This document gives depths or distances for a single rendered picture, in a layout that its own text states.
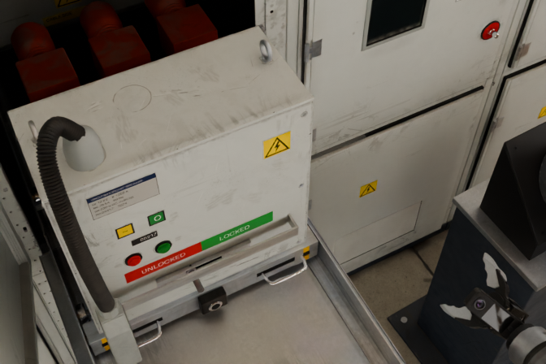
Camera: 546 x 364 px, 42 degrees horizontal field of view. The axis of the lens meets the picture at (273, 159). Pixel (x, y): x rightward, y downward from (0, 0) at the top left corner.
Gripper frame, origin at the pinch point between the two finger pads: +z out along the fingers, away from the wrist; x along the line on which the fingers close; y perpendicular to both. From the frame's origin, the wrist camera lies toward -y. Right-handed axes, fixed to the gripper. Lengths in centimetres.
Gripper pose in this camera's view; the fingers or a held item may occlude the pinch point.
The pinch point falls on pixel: (460, 277)
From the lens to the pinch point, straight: 163.0
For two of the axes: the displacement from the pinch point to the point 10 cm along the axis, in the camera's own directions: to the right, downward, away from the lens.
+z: -3.7, -4.7, 8.0
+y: 7.1, 4.1, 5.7
